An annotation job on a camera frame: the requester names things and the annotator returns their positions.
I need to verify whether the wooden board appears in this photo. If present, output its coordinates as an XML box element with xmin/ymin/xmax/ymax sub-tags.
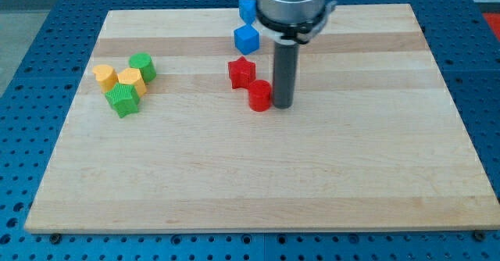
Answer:
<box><xmin>25</xmin><ymin>4</ymin><xmax>499</xmax><ymax>234</ymax></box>

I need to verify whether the yellow hexagon block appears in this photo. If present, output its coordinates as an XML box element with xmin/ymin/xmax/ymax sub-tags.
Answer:
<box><xmin>117</xmin><ymin>68</ymin><xmax>147</xmax><ymax>97</ymax></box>

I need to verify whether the red cylinder block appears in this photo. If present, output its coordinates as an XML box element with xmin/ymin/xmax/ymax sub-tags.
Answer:
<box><xmin>248</xmin><ymin>80</ymin><xmax>272</xmax><ymax>112</ymax></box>

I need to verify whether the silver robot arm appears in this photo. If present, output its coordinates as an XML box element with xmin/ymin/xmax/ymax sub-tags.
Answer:
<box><xmin>256</xmin><ymin>0</ymin><xmax>337</xmax><ymax>109</ymax></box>

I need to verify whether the yellow heart block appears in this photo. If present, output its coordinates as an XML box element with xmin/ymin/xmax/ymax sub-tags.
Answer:
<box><xmin>91</xmin><ymin>64</ymin><xmax>118</xmax><ymax>93</ymax></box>

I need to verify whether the green star block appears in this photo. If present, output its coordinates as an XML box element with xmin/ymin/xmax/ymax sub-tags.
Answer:
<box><xmin>105</xmin><ymin>83</ymin><xmax>140</xmax><ymax>118</ymax></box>

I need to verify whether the blue cube block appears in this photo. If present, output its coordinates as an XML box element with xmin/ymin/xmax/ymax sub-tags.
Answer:
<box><xmin>234</xmin><ymin>25</ymin><xmax>260</xmax><ymax>55</ymax></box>

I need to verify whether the blue block behind arm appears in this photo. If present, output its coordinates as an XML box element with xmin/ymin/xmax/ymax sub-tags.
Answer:
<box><xmin>238</xmin><ymin>0</ymin><xmax>256</xmax><ymax>25</ymax></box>

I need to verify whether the green cylinder block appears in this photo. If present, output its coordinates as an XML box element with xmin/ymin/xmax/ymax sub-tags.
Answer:
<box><xmin>128</xmin><ymin>52</ymin><xmax>157</xmax><ymax>83</ymax></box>

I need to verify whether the red star block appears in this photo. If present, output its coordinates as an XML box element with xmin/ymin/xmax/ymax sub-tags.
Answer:
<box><xmin>227</xmin><ymin>56</ymin><xmax>256</xmax><ymax>89</ymax></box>

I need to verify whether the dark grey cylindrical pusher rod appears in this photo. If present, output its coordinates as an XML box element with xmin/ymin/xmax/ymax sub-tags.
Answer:
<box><xmin>272</xmin><ymin>42</ymin><xmax>299</xmax><ymax>109</ymax></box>

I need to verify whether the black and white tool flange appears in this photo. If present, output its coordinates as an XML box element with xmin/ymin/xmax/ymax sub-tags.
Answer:
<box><xmin>256</xmin><ymin>0</ymin><xmax>336</xmax><ymax>45</ymax></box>

